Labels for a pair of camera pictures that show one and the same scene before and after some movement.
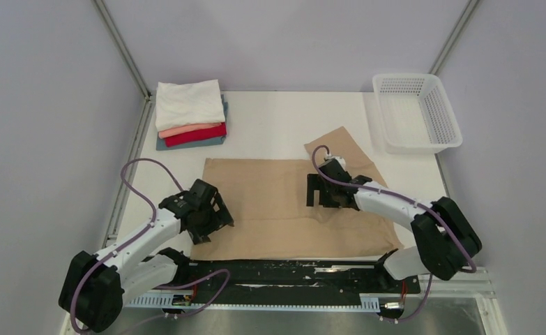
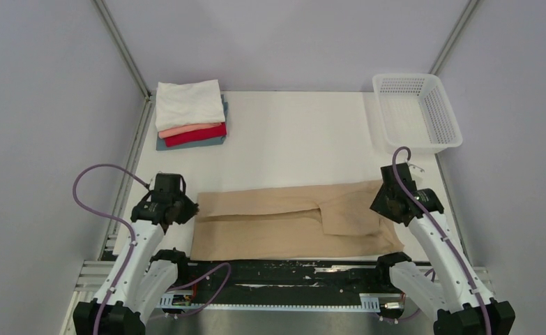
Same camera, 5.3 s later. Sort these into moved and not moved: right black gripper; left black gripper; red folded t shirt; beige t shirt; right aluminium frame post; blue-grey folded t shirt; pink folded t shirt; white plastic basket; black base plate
Moved: beige t shirt; left black gripper; right black gripper
Not moved: white plastic basket; pink folded t shirt; blue-grey folded t shirt; red folded t shirt; right aluminium frame post; black base plate
